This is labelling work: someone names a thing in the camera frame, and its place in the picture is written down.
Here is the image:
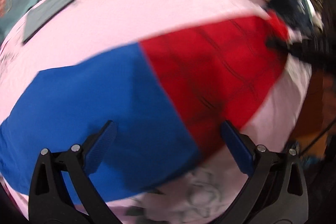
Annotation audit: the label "folded grey garment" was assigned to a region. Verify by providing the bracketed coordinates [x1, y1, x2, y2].
[22, 0, 75, 45]

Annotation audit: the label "blue and red pants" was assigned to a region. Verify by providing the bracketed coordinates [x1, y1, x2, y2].
[1, 12, 289, 201]

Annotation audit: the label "pink floral bed sheet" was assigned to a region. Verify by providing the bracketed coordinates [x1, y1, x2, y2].
[1, 0, 311, 223]

